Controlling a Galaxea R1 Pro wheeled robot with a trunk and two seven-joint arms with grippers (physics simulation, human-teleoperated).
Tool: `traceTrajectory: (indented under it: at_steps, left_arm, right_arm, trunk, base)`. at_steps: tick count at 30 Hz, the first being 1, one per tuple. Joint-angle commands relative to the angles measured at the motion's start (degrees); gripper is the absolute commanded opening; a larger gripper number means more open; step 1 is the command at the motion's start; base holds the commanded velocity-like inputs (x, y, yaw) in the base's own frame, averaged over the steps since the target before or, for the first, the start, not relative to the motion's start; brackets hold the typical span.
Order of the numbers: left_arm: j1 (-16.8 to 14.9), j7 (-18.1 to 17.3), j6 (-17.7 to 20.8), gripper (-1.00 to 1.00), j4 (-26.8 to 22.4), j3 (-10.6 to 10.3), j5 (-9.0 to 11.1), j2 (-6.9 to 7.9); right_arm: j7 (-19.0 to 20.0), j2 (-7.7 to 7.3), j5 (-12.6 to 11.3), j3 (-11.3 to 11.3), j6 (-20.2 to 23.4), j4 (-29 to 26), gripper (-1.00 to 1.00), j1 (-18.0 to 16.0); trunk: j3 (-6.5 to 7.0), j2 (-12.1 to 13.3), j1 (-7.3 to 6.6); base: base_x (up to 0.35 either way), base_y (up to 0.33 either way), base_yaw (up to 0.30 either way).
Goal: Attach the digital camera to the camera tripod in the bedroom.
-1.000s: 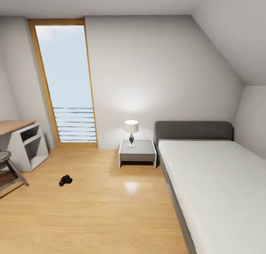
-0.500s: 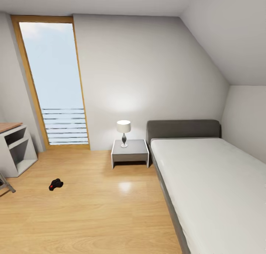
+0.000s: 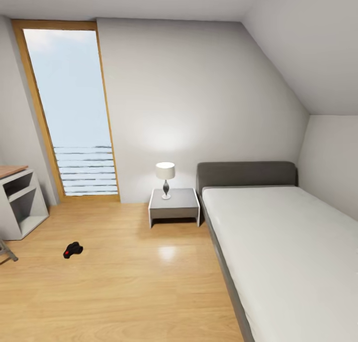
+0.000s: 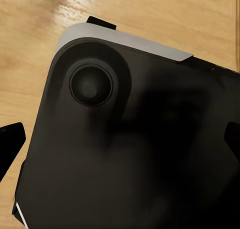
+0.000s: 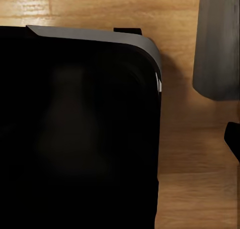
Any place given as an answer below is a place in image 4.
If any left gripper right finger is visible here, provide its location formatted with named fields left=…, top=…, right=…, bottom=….
left=224, top=122, right=240, bottom=162

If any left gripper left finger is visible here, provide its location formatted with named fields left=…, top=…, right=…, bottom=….
left=0, top=122, right=26, bottom=182

